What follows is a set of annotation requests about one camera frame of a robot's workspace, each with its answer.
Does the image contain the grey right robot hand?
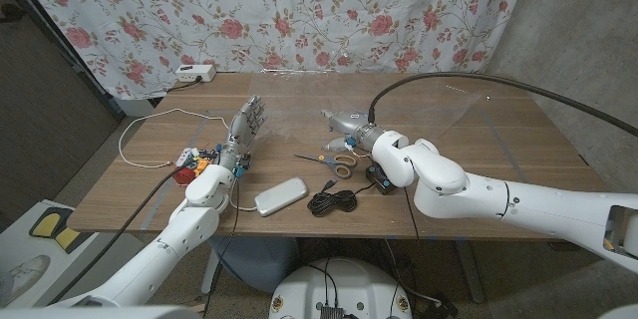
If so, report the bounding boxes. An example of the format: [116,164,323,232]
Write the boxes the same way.
[321,108,389,155]

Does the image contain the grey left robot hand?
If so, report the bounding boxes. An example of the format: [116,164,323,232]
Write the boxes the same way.
[216,94,268,170]

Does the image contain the grey orange handled scissors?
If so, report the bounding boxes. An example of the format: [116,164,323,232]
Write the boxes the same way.
[293,152,358,180]

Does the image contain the transparent cling film sheet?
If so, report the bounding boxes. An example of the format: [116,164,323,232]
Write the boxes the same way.
[246,70,483,151]

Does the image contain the black joystick controller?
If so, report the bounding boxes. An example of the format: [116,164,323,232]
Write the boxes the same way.
[365,162,400,196]

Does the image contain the colourful electronic circuit kit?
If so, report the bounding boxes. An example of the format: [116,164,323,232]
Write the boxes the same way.
[171,147,223,188]

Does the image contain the white power strip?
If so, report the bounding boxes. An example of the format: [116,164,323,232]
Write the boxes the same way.
[174,64,217,84]

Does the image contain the floral backdrop cloth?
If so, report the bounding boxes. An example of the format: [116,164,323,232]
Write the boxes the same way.
[7,0,534,101]

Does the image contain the white table leg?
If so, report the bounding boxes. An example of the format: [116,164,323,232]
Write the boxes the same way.
[200,247,220,295]

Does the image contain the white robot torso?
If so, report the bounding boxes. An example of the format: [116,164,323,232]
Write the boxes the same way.
[268,257,414,319]

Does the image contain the grey table leg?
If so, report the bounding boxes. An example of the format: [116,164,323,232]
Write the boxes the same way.
[453,239,485,304]

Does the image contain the grey finned box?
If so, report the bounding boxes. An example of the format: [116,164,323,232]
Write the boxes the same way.
[318,303,346,319]

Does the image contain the black floor adapter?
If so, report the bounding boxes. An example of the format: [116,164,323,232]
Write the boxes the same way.
[423,298,460,319]

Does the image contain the yellow black foot pedal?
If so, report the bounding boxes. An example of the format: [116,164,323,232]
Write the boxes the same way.
[28,207,75,239]
[53,227,99,255]

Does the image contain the white floor platform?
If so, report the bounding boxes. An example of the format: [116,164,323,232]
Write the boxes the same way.
[0,198,144,310]

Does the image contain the white sneaker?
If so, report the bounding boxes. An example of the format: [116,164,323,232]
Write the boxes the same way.
[0,254,52,306]

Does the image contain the thin white cable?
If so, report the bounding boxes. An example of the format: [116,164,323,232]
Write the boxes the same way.
[118,107,260,212]

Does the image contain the black power strip cord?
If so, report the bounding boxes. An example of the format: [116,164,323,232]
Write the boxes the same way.
[166,75,204,94]

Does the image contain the thin black left wrist cable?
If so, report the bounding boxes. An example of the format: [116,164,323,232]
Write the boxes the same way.
[201,176,241,318]

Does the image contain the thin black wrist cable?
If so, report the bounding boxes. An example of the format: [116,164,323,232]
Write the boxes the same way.
[201,176,241,318]
[402,186,421,240]

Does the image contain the black coiled USB cable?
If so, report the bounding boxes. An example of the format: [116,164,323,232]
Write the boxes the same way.
[306,177,376,218]

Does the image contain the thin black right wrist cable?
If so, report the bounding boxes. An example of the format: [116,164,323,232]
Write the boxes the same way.
[402,186,421,240]

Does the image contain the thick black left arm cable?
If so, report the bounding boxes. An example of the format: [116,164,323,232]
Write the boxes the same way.
[47,158,200,305]

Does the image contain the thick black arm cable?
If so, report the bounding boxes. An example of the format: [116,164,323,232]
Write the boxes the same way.
[367,72,638,139]
[47,158,200,305]

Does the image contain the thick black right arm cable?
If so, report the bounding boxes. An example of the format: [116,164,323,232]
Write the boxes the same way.
[367,72,638,139]

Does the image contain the white floor cable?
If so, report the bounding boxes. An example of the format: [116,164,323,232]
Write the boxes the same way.
[386,238,443,306]

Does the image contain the black frame bar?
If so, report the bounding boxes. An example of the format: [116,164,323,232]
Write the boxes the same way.
[0,0,126,122]

